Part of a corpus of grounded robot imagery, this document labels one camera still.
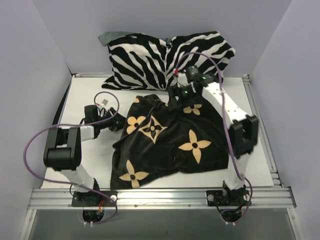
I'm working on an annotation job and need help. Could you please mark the black floral pillowcase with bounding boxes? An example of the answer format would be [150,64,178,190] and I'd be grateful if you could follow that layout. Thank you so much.
[110,94,229,190]

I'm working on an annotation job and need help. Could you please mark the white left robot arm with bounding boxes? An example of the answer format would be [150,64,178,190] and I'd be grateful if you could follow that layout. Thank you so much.
[43,104,126,206]

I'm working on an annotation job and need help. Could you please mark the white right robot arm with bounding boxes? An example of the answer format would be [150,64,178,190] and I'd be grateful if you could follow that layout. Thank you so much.
[167,66,259,205]

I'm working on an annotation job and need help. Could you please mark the zebra print pillow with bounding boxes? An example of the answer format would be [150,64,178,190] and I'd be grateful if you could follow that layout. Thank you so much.
[101,31,236,91]

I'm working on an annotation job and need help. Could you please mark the grey cloth behind zebra pillow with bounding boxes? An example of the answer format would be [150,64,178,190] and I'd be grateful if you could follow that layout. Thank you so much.
[97,31,132,47]

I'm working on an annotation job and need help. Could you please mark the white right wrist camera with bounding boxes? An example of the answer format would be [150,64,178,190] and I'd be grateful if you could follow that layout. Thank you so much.
[174,70,189,87]

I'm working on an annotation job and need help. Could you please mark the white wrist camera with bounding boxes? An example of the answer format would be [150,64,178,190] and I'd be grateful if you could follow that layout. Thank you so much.
[98,99,108,110]
[174,70,189,87]

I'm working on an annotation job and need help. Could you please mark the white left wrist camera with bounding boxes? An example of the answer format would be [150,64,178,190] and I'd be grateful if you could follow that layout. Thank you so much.
[98,99,108,110]

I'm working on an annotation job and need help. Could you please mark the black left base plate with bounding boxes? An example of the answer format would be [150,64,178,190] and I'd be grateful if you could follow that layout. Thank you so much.
[69,191,114,207]

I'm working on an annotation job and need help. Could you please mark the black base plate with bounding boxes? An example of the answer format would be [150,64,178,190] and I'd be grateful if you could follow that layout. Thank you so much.
[205,189,252,207]
[69,191,114,207]

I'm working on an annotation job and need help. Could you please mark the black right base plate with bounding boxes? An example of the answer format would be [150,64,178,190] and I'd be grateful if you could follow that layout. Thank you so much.
[205,189,252,207]

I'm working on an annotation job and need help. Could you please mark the aluminium front rail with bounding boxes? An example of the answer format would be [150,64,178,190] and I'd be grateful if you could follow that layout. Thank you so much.
[28,187,296,210]

